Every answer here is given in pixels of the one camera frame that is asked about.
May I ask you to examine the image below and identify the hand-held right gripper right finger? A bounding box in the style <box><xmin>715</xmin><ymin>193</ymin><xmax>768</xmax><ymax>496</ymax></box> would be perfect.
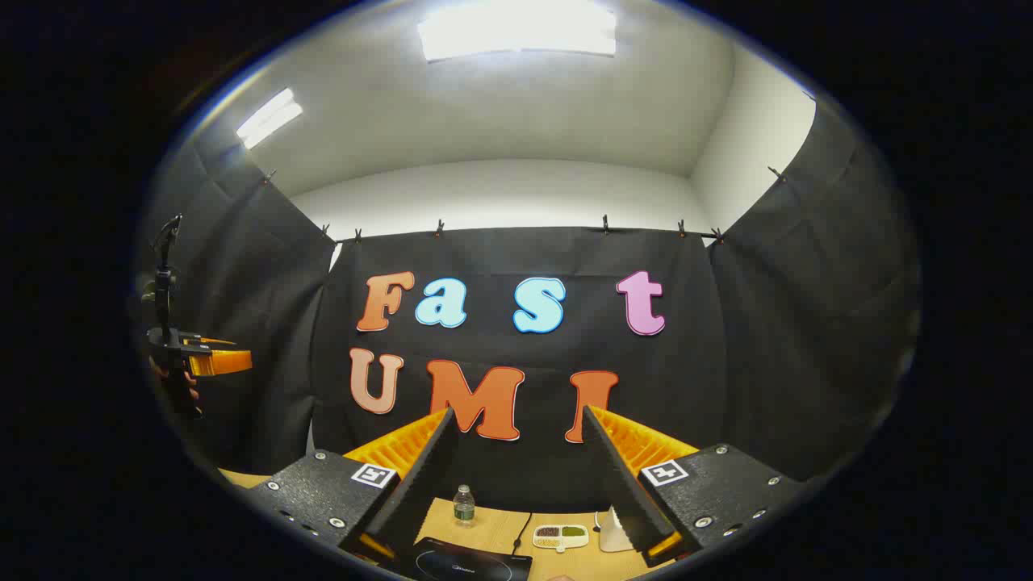
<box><xmin>581</xmin><ymin>405</ymin><xmax>808</xmax><ymax>566</ymax></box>

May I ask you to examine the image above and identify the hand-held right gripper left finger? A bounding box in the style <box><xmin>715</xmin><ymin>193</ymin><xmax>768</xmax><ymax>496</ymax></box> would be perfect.
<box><xmin>242</xmin><ymin>408</ymin><xmax>459</xmax><ymax>570</ymax></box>

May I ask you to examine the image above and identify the black induction cooktop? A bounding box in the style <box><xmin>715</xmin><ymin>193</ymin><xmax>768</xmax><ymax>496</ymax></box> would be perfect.
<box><xmin>401</xmin><ymin>537</ymin><xmax>533</xmax><ymax>581</ymax></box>

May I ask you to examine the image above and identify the white box appliance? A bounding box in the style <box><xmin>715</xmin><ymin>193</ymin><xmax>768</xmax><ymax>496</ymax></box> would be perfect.
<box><xmin>597</xmin><ymin>504</ymin><xmax>634</xmax><ymax>553</ymax></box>

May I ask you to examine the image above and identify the divided dish of beans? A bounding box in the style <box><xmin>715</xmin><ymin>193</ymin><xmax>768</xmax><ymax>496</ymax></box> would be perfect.
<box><xmin>533</xmin><ymin>525</ymin><xmax>590</xmax><ymax>553</ymax></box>

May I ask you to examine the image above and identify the black backdrop cloth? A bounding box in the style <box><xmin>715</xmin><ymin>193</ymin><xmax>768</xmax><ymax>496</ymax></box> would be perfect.
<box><xmin>141</xmin><ymin>97</ymin><xmax>921</xmax><ymax>513</ymax></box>

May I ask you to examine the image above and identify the small ceiling light panel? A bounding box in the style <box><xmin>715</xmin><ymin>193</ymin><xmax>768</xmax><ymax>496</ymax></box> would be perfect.
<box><xmin>236</xmin><ymin>89</ymin><xmax>303</xmax><ymax>150</ymax></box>

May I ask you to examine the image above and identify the row of black cloth clips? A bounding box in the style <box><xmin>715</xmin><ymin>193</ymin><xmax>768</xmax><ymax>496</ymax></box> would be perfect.
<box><xmin>262</xmin><ymin>165</ymin><xmax>788</xmax><ymax>245</ymax></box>

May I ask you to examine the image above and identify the large ceiling light panel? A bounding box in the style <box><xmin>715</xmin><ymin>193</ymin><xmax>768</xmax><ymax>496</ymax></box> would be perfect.
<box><xmin>417</xmin><ymin>2</ymin><xmax>618</xmax><ymax>63</ymax></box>

